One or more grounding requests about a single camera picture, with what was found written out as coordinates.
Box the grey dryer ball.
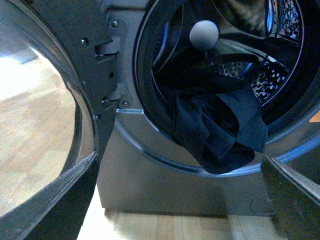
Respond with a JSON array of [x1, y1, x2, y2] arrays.
[[189, 20, 220, 51]]

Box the grey front-load washing machine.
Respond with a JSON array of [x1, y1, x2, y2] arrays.
[[97, 0, 320, 215]]

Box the dark navy mesh garment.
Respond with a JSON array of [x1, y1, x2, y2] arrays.
[[168, 85, 268, 175]]

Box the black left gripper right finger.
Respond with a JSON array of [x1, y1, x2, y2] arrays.
[[260, 155, 320, 240]]

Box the washing machine round door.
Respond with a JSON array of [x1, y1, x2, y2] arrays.
[[0, 0, 117, 218]]

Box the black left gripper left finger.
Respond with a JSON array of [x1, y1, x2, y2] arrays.
[[0, 152, 100, 240]]

